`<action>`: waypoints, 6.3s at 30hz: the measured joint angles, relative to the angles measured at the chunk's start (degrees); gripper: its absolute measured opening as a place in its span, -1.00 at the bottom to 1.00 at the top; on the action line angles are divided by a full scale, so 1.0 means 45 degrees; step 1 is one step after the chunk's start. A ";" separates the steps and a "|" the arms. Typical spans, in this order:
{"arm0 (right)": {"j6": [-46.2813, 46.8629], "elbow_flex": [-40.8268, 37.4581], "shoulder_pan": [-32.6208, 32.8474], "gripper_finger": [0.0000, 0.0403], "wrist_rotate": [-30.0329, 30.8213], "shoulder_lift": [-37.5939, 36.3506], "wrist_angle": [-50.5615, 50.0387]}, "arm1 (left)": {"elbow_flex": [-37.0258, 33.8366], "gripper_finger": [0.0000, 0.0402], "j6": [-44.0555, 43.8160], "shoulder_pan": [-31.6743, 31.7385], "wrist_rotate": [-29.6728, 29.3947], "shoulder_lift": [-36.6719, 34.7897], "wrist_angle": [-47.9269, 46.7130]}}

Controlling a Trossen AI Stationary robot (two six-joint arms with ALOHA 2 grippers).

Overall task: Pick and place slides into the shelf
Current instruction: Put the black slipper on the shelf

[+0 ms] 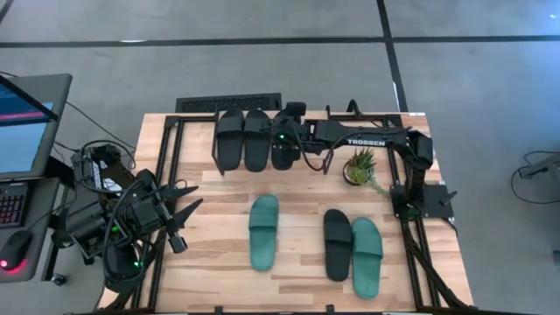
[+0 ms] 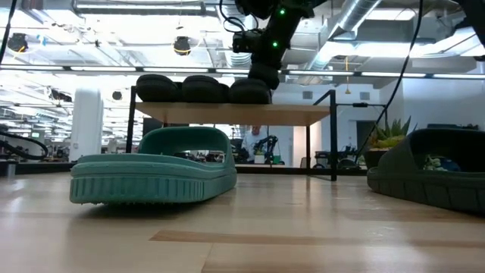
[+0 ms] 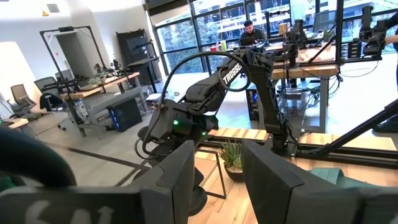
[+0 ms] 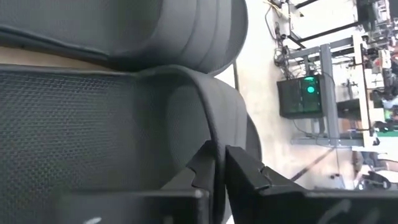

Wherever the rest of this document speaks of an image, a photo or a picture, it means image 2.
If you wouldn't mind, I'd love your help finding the teal slide sandal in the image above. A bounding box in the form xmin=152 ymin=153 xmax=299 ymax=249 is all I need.
xmin=69 ymin=126 xmax=239 ymax=206

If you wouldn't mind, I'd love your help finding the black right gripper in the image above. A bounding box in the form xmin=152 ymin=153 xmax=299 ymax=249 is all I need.
xmin=248 ymin=25 xmax=293 ymax=91

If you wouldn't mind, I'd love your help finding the overhead LED light bar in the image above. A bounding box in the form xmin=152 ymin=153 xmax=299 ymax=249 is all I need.
xmin=0 ymin=64 xmax=485 ymax=80

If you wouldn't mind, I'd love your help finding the black corrugated hose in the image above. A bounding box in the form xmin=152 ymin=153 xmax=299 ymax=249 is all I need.
xmin=0 ymin=130 xmax=49 ymax=161

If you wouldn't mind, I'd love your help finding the person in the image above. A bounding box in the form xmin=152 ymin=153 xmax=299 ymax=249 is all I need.
xmin=241 ymin=126 xmax=269 ymax=164

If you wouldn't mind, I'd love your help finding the yellow hanging pendant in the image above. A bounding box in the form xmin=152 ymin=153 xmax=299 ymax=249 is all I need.
xmin=343 ymin=56 xmax=352 ymax=96

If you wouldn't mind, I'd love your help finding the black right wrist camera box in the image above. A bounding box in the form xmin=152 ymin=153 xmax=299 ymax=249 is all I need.
xmin=231 ymin=30 xmax=263 ymax=54

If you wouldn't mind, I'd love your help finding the black monitor screen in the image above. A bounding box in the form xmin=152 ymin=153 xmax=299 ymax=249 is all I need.
xmin=427 ymin=123 xmax=480 ymax=132

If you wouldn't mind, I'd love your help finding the black ceiling spot lamp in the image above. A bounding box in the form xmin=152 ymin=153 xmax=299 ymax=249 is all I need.
xmin=7 ymin=33 xmax=30 ymax=53

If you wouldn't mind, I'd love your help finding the white round column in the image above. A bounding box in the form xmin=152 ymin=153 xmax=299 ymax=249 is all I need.
xmin=70 ymin=87 xmax=104 ymax=162

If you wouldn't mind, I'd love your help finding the black ceiling dome yellow band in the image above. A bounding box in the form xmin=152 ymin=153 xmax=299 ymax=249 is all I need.
xmin=173 ymin=36 xmax=192 ymax=57

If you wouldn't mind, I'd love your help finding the dark green slide sandal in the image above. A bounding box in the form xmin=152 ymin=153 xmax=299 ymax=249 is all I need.
xmin=366 ymin=127 xmax=485 ymax=213

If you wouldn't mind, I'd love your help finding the succulent plant in black pot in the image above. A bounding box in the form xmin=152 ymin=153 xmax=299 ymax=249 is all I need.
xmin=363 ymin=116 xmax=413 ymax=170

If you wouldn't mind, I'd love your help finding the long black hanging cable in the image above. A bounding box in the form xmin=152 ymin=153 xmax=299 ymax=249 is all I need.
xmin=354 ymin=0 xmax=424 ymax=162
xmin=0 ymin=0 xmax=18 ymax=65

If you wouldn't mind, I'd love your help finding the wooden shelf black metal frame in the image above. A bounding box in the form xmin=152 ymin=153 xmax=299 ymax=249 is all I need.
xmin=125 ymin=86 xmax=339 ymax=182

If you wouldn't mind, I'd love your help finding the silver spiral air duct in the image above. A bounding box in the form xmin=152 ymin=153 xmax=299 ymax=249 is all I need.
xmin=308 ymin=0 xmax=383 ymax=71

